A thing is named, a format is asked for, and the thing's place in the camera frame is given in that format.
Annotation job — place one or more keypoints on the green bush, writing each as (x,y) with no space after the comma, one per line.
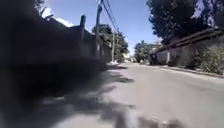
(212,59)

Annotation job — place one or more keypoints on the utility pole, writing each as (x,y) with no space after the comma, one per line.
(98,26)

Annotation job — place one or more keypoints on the dark wall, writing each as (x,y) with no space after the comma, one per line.
(43,53)

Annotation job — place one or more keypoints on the long wall with roof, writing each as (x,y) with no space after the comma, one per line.
(190,48)

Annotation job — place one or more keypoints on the grey asphalt road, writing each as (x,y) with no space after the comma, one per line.
(160,93)

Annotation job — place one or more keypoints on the pale sidewalk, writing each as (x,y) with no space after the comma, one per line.
(196,71)

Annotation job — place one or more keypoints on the tall dark trees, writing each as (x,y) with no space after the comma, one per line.
(180,16)

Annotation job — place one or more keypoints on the distant green trees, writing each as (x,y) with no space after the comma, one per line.
(144,50)

